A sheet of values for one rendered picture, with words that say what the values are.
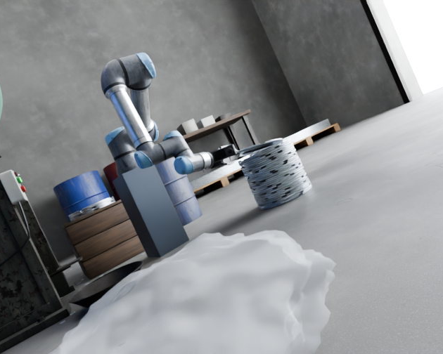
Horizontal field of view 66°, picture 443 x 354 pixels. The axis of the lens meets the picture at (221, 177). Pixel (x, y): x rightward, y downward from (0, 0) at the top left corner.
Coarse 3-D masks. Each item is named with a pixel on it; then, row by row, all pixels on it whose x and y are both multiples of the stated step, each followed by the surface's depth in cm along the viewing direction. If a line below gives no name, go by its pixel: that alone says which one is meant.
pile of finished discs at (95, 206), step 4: (104, 200) 209; (108, 200) 213; (112, 200) 215; (92, 204) 204; (96, 204) 205; (100, 204) 206; (104, 204) 208; (84, 208) 203; (88, 208) 203; (92, 208) 211; (96, 208) 205; (100, 208) 206; (76, 212) 203; (80, 212) 203; (84, 212) 204; (88, 212) 204; (72, 216) 205; (76, 216) 204; (80, 216) 203; (72, 220) 206
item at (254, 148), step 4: (272, 140) 156; (276, 140) 160; (280, 140) 165; (264, 144) 158; (268, 144) 163; (272, 144) 170; (248, 148) 155; (252, 148) 159; (256, 148) 171; (260, 148) 174; (264, 148) 180; (240, 152) 161; (244, 152) 172; (248, 152) 175; (252, 152) 182; (240, 156) 179
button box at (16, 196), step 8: (0, 176) 135; (8, 176) 136; (8, 184) 136; (16, 184) 137; (8, 192) 136; (16, 192) 137; (24, 192) 143; (16, 200) 136; (24, 200) 139; (24, 216) 137; (0, 264) 132
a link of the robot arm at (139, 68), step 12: (120, 60) 142; (132, 60) 143; (144, 60) 145; (132, 72) 143; (144, 72) 146; (132, 84) 149; (144, 84) 150; (132, 96) 157; (144, 96) 158; (144, 108) 163; (144, 120) 169; (156, 132) 181
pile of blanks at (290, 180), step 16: (288, 144) 165; (256, 160) 162; (272, 160) 168; (288, 160) 162; (256, 176) 164; (272, 176) 167; (288, 176) 160; (304, 176) 166; (256, 192) 168; (272, 192) 165; (288, 192) 161; (304, 192) 163
